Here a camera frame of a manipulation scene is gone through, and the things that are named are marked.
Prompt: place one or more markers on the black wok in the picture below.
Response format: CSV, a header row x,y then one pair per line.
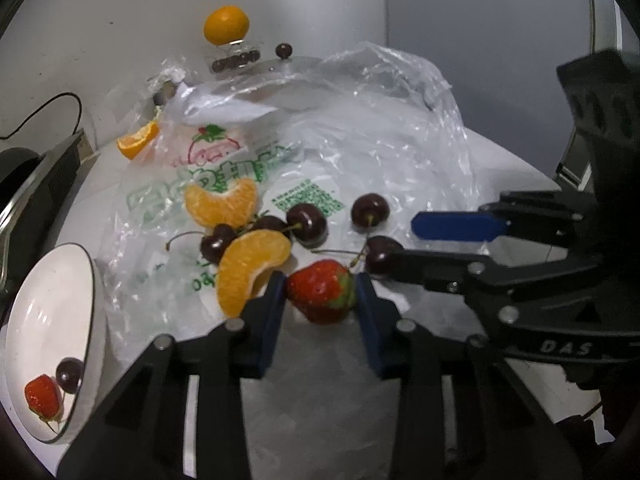
x,y
15,165

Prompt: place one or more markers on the red strawberry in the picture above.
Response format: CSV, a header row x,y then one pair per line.
x,y
40,395
317,290

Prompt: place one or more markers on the white plate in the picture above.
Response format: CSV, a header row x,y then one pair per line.
x,y
45,310

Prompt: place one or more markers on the peeled orange segment chunk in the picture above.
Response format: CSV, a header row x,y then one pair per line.
x,y
220,207
245,270

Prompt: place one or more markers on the plastic-wrapped metal cup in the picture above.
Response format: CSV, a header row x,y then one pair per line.
x,y
167,90

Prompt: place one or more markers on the steel pot with lid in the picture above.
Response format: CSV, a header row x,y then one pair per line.
x,y
285,51

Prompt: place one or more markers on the whole orange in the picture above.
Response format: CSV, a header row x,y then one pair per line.
x,y
226,25

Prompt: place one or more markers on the dark red cherry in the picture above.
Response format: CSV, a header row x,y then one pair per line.
x,y
370,207
380,252
270,224
215,245
69,374
307,222

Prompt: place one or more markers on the steel induction stove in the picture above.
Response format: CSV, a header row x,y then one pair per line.
x,y
55,170

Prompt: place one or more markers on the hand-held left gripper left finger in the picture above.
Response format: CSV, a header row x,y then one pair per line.
x,y
272,320

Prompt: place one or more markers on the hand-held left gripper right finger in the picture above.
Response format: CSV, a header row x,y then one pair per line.
x,y
370,330

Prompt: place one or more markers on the clear printed plastic bag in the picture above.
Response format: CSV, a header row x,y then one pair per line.
x,y
380,135

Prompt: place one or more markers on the glass jar of cherries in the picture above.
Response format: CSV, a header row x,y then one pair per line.
x,y
232,60

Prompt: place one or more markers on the orange peel half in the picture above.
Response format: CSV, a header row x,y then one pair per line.
x,y
137,142

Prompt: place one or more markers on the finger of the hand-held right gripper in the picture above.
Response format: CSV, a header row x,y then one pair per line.
x,y
450,226
430,270

